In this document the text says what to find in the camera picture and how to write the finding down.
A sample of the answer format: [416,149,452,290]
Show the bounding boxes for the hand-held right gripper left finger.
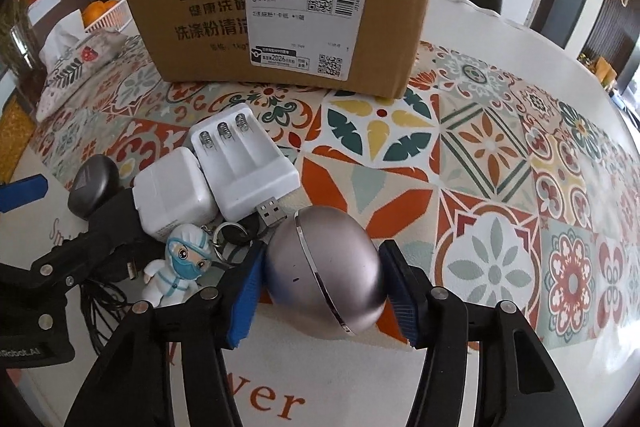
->
[62,239,267,427]

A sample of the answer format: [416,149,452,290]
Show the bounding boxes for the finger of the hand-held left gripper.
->
[0,175,49,212]
[30,189,152,289]

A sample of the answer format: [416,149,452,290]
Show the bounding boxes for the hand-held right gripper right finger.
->
[378,239,587,427]

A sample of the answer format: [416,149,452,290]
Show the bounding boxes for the white power adapter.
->
[132,148,217,244]

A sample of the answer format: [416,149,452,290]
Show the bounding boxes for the silver round case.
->
[264,207,390,338]

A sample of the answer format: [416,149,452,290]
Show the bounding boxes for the dark grey oval case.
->
[67,155,121,219]

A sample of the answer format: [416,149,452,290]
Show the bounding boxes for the black usb flash drive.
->
[248,195,287,239]

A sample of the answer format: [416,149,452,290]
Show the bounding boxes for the white battery charger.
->
[190,104,301,221]

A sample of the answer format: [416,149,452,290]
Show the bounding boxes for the floral tissue box cover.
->
[37,31,157,124]

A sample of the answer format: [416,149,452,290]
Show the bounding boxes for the patterned tablecloth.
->
[0,0,640,427]

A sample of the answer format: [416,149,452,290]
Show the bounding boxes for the white basket of oranges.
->
[79,0,135,34]

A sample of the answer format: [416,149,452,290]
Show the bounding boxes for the dark wooden cabinet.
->
[582,0,640,84]

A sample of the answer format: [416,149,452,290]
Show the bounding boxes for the metal key ring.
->
[214,221,252,266]

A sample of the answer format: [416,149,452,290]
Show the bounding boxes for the white medic figurine keychain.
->
[142,225,215,307]

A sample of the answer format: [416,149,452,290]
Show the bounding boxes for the black usb cable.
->
[75,246,153,360]

